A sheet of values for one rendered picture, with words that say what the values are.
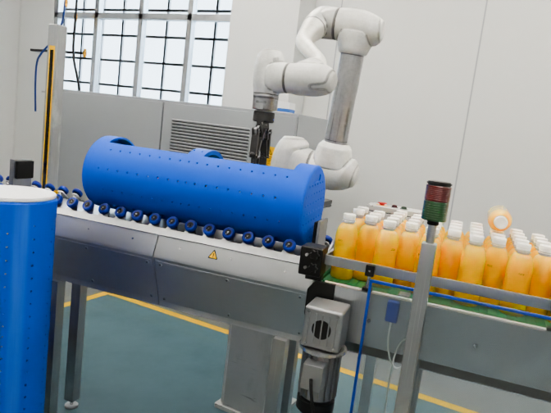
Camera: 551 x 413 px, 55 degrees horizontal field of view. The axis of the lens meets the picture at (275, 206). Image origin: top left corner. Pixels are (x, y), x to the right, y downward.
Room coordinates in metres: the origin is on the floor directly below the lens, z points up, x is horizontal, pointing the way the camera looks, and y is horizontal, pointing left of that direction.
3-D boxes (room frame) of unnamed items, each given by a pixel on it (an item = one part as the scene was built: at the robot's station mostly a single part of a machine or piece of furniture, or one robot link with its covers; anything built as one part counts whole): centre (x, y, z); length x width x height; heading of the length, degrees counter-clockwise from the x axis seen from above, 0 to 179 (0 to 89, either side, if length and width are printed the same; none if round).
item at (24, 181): (2.26, 1.09, 1.00); 0.10 x 0.04 x 0.15; 161
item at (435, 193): (1.36, -0.41, 1.23); 0.06 x 0.06 x 0.04
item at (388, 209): (2.03, -0.45, 1.05); 0.20 x 0.10 x 0.10; 71
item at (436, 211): (1.36, -0.41, 1.18); 0.06 x 0.06 x 0.05
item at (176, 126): (4.12, 0.78, 0.72); 2.15 x 0.54 x 1.45; 63
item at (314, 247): (1.62, -0.14, 0.95); 0.10 x 0.07 x 0.10; 161
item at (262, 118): (1.90, 0.08, 1.35); 0.08 x 0.07 x 0.09; 161
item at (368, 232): (1.67, -0.31, 0.99); 0.07 x 0.07 x 0.19
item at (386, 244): (1.62, -0.35, 0.99); 0.07 x 0.07 x 0.19
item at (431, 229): (1.36, -0.41, 1.18); 0.06 x 0.06 x 0.16
